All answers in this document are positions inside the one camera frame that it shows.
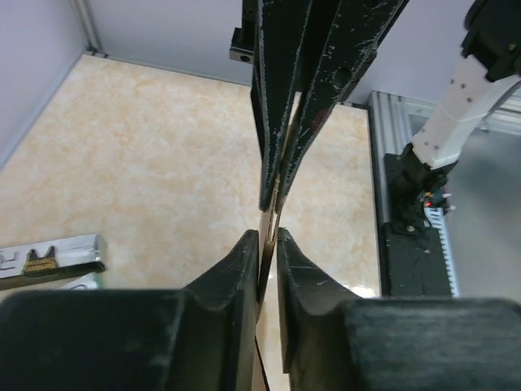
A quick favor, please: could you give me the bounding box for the teal white carton box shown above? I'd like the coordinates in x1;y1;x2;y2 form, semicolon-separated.
60;272;103;290

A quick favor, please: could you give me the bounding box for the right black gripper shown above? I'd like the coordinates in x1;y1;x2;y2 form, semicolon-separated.
229;0;407;212

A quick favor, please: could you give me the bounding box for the brown cardboard box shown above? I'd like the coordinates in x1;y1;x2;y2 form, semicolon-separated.
252;91;302;391

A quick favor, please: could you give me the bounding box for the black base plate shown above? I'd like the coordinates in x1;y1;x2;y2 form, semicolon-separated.
382;153;459;297

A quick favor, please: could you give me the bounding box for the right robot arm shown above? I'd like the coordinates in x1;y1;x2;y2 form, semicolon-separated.
230;1;520;231

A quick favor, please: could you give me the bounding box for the aluminium rail with cable duct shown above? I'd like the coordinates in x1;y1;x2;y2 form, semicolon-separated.
369;91;520;301

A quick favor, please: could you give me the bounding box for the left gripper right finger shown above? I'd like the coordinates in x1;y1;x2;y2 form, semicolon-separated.
277;228;520;390

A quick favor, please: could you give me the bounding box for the silver brown carton box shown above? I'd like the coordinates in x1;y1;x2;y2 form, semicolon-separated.
1;234;107;291

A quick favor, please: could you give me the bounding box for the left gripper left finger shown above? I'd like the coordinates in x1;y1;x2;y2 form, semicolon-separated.
1;230;258;390

